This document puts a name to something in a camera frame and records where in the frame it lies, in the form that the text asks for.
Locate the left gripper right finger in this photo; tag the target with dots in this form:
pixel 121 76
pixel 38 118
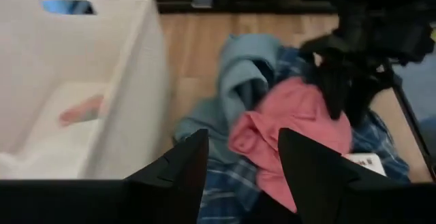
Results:
pixel 313 183

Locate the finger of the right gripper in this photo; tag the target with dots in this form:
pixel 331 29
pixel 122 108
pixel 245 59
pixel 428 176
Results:
pixel 362 94
pixel 328 88

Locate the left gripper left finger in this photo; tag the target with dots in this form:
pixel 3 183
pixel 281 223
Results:
pixel 170 190

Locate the pink shirt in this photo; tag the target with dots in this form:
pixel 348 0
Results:
pixel 289 108

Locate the blue plaid shirt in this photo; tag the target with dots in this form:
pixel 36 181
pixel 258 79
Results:
pixel 228 183

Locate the dusty blue garment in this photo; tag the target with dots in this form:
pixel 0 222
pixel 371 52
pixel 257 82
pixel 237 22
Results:
pixel 238 67

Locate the peach garment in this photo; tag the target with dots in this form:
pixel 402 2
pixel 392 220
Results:
pixel 81 111

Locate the white paper label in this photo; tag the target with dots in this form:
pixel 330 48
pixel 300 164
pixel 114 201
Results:
pixel 368 162

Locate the white plastic bin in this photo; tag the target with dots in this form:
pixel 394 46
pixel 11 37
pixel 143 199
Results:
pixel 129 81

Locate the black metal table frame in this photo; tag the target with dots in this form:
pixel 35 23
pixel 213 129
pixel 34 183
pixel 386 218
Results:
pixel 272 4

